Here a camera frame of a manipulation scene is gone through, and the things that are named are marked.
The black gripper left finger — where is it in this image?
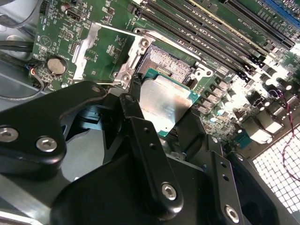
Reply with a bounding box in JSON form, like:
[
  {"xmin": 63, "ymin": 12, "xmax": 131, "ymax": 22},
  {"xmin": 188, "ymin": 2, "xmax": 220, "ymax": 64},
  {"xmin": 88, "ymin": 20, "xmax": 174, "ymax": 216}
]
[{"xmin": 0, "ymin": 74, "xmax": 185, "ymax": 216}]

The metal socket cover frame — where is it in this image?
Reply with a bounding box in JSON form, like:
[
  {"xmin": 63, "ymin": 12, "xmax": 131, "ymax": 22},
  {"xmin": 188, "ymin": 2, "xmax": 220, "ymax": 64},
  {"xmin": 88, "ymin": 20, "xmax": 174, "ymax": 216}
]
[{"xmin": 72, "ymin": 22, "xmax": 156, "ymax": 91}]

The silver-topped CPU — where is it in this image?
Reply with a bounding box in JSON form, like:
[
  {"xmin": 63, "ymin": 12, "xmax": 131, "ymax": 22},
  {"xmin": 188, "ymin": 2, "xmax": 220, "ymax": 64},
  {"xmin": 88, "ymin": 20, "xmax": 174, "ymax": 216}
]
[{"xmin": 138, "ymin": 67, "xmax": 202, "ymax": 139}]

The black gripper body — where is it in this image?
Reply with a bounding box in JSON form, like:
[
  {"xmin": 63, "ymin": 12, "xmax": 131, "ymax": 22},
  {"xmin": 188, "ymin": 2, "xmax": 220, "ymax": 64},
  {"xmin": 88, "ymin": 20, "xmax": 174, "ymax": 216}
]
[{"xmin": 50, "ymin": 150, "xmax": 220, "ymax": 225}]

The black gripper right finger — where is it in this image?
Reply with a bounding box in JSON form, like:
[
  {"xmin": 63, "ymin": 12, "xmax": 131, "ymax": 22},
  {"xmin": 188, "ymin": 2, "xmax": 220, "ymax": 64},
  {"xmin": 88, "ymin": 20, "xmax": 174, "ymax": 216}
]
[{"xmin": 175, "ymin": 108, "xmax": 295, "ymax": 225}]

